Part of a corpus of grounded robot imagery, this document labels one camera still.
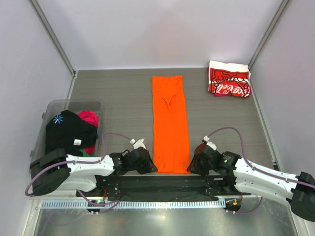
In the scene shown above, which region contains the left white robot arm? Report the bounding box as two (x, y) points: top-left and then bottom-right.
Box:
(25, 139), (158, 196)

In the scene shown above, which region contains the aluminium corner post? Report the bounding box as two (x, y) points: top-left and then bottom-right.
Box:
(29, 0), (76, 77)
(248, 0), (292, 70)

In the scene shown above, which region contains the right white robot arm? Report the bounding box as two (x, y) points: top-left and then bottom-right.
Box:
(187, 141), (315, 222)

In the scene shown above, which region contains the clear plastic bin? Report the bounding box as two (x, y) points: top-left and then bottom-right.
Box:
(30, 99), (104, 162)

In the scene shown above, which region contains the right aluminium corner post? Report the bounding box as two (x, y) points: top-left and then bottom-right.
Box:
(248, 0), (292, 70)

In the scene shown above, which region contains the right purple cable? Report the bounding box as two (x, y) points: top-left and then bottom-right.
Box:
(204, 126), (315, 214)

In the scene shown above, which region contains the orange t-shirt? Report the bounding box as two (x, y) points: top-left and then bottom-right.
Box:
(152, 75), (190, 175)

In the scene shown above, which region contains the left aluminium corner post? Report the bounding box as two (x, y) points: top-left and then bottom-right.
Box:
(29, 0), (76, 77)

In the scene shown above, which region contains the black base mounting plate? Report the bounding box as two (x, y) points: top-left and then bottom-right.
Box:
(83, 174), (241, 202)

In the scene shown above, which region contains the green t-shirt in bin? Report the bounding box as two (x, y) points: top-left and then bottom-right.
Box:
(79, 149), (90, 157)

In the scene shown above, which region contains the magenta t-shirt in bin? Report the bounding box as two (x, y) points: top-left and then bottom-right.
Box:
(78, 111), (99, 156)

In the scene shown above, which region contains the slotted cable duct rail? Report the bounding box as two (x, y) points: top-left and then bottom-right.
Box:
(41, 199), (226, 210)

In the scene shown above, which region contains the black t-shirt in bin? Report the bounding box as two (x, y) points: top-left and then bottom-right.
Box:
(45, 110), (97, 156)

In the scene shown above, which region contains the folded red white t-shirt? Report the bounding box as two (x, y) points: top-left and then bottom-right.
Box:
(207, 60), (252, 95)

